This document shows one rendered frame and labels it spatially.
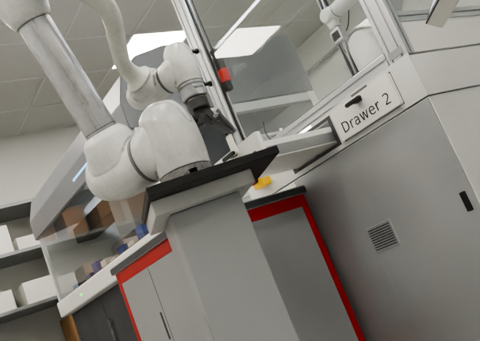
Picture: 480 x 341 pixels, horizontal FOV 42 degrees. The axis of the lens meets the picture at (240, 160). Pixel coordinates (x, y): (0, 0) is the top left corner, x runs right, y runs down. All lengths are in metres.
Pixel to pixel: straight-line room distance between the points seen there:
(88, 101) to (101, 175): 0.22
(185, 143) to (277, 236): 0.66
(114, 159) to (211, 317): 0.54
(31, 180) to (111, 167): 4.68
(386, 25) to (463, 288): 0.84
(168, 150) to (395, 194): 0.79
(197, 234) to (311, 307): 0.73
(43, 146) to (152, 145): 4.95
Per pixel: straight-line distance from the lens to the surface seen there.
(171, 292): 2.20
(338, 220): 2.31
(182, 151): 1.71
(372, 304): 2.32
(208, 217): 1.65
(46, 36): 1.91
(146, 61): 3.16
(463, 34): 2.27
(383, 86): 2.03
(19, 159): 6.56
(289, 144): 2.09
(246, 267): 1.65
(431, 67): 2.04
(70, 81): 1.89
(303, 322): 2.21
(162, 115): 1.76
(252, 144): 2.04
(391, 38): 2.03
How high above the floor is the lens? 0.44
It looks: 12 degrees up
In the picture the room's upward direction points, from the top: 22 degrees counter-clockwise
